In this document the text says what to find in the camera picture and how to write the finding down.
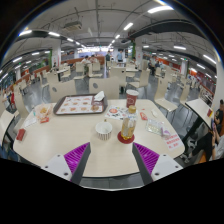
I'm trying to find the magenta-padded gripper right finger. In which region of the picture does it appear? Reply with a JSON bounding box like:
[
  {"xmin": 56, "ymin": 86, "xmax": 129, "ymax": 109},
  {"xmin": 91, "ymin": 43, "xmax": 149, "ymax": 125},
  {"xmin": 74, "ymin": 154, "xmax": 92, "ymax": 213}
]
[{"xmin": 131, "ymin": 142, "xmax": 184, "ymax": 186}]

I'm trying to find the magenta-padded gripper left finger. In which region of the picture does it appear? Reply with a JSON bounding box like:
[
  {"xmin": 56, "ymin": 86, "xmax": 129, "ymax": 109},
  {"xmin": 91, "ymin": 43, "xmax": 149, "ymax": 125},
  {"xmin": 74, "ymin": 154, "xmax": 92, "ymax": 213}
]
[{"xmin": 42, "ymin": 142, "xmax": 92, "ymax": 186}]

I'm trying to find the clear bottle with yellow drink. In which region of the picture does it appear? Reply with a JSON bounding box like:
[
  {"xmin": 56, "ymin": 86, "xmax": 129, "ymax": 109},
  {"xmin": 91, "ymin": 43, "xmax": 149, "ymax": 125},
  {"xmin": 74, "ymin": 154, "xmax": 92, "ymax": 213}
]
[{"xmin": 120, "ymin": 105, "xmax": 138, "ymax": 141}]

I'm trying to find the flat round red coaster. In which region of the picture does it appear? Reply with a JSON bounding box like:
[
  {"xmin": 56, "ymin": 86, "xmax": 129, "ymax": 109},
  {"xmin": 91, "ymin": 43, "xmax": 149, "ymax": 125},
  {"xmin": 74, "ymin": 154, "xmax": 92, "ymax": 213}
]
[{"xmin": 117, "ymin": 130, "xmax": 136, "ymax": 145}]

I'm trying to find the white sign with red print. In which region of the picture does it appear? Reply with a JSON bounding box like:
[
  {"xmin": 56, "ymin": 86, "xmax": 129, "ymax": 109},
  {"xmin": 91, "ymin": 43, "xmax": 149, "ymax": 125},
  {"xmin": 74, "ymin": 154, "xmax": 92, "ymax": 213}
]
[{"xmin": 163, "ymin": 133, "xmax": 185, "ymax": 152}]

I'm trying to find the small purple packet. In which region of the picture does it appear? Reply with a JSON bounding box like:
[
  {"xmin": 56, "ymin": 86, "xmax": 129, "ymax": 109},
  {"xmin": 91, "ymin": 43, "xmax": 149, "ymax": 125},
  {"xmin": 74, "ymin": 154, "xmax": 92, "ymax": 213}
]
[{"xmin": 161, "ymin": 127, "xmax": 172, "ymax": 138}]

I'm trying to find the clear printed plastic packet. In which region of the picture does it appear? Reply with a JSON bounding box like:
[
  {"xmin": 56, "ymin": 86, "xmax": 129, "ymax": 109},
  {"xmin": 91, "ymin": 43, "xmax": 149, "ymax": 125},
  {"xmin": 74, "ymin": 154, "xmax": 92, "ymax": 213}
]
[{"xmin": 145, "ymin": 118, "xmax": 165, "ymax": 136}]

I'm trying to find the white red-patterned paper cup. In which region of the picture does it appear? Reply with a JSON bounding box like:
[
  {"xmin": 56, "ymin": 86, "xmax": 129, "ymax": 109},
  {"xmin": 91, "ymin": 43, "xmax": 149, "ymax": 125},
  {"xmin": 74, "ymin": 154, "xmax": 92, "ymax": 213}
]
[{"xmin": 94, "ymin": 119, "xmax": 114, "ymax": 141}]

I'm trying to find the brown food tray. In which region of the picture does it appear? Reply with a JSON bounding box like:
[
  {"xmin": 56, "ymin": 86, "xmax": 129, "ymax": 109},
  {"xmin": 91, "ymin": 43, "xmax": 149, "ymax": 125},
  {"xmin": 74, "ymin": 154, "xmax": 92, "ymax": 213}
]
[{"xmin": 53, "ymin": 94, "xmax": 109, "ymax": 116}]

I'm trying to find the person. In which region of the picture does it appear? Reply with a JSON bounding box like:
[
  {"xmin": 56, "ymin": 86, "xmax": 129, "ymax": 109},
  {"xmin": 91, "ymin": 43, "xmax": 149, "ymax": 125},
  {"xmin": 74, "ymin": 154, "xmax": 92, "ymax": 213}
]
[
  {"xmin": 183, "ymin": 128, "xmax": 224, "ymax": 163},
  {"xmin": 148, "ymin": 54, "xmax": 159, "ymax": 76},
  {"xmin": 81, "ymin": 55, "xmax": 92, "ymax": 73},
  {"xmin": 213, "ymin": 98, "xmax": 224, "ymax": 133}
]

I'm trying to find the colourful printed flyer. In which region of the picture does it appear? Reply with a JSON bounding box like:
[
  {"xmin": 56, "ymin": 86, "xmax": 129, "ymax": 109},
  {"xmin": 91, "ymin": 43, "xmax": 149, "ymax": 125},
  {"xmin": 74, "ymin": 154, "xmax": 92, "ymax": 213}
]
[{"xmin": 104, "ymin": 105, "xmax": 129, "ymax": 121}]

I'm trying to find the clear plastic bag with food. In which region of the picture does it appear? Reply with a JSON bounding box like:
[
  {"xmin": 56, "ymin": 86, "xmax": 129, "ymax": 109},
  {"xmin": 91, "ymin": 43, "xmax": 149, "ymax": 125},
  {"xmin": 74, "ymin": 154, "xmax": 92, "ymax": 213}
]
[{"xmin": 34, "ymin": 103, "xmax": 54, "ymax": 124}]

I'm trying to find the white paper card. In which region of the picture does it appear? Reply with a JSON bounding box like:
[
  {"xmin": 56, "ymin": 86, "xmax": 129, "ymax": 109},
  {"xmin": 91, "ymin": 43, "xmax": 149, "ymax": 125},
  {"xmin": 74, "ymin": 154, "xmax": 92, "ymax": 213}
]
[{"xmin": 23, "ymin": 116, "xmax": 38, "ymax": 128}]

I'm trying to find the small red box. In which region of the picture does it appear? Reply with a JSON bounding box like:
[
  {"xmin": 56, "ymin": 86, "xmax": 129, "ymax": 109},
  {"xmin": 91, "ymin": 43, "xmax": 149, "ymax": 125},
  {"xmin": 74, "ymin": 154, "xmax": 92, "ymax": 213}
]
[{"xmin": 15, "ymin": 128, "xmax": 27, "ymax": 142}]

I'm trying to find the tall red paper cup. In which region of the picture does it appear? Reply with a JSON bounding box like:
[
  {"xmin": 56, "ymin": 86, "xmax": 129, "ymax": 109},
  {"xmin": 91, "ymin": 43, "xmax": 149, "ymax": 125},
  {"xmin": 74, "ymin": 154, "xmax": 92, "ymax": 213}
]
[{"xmin": 125, "ymin": 89, "xmax": 140, "ymax": 108}]

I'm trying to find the beige cafeteria chair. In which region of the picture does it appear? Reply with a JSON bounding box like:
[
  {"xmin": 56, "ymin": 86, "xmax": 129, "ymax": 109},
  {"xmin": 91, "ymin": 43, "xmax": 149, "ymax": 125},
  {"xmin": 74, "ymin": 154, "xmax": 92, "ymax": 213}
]
[
  {"xmin": 153, "ymin": 76, "xmax": 179, "ymax": 118},
  {"xmin": 13, "ymin": 84, "xmax": 30, "ymax": 119},
  {"xmin": 48, "ymin": 79, "xmax": 78, "ymax": 103},
  {"xmin": 88, "ymin": 76, "xmax": 120, "ymax": 100}
]

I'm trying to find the crumpled white napkin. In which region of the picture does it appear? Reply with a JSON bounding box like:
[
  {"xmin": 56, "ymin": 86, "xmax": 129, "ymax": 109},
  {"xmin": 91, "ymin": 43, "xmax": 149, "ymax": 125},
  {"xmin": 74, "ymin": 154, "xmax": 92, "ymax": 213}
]
[{"xmin": 93, "ymin": 90, "xmax": 106, "ymax": 102}]

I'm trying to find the white cafeteria table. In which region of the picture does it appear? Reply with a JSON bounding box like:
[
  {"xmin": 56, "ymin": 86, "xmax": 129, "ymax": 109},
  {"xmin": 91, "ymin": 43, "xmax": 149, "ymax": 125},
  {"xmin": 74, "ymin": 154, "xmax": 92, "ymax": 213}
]
[
  {"xmin": 184, "ymin": 98, "xmax": 214, "ymax": 141},
  {"xmin": 0, "ymin": 109, "xmax": 15, "ymax": 148}
]

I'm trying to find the group of beige chairs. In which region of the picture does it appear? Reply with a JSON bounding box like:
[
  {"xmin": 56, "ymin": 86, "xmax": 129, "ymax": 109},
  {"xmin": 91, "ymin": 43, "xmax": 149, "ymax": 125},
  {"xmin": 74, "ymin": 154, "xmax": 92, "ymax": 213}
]
[{"xmin": 13, "ymin": 59, "xmax": 214, "ymax": 108}]

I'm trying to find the ceiling air conditioner unit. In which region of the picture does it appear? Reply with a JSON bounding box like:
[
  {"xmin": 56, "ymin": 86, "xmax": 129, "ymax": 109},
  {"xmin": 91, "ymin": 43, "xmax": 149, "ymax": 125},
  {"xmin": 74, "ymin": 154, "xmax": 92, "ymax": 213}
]
[{"xmin": 63, "ymin": 20, "xmax": 83, "ymax": 32}]

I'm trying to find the group of ceiling lights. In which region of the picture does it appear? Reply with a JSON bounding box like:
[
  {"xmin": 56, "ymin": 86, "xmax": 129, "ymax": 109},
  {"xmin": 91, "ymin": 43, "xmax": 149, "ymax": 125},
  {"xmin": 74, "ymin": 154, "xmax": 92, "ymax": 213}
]
[{"xmin": 0, "ymin": 3, "xmax": 219, "ymax": 81}]

